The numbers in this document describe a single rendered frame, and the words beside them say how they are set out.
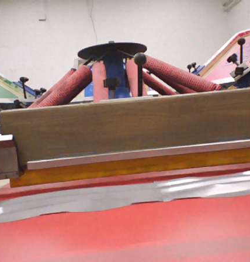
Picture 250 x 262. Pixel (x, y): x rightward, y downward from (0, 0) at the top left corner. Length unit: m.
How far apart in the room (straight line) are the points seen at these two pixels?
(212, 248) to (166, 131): 0.20
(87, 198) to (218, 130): 0.19
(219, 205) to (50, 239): 0.14
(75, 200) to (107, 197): 0.03
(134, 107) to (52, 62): 4.31
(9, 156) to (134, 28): 4.41
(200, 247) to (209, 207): 0.07
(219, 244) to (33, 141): 0.25
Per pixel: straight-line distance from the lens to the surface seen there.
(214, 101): 0.38
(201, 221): 0.23
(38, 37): 4.76
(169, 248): 0.19
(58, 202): 0.30
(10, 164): 0.36
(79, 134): 0.35
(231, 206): 0.26
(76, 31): 4.70
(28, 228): 0.26
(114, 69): 1.18
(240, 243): 0.20
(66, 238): 0.23
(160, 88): 1.42
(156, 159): 0.37
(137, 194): 0.29
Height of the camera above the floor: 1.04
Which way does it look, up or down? 4 degrees down
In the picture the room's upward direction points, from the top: 5 degrees counter-clockwise
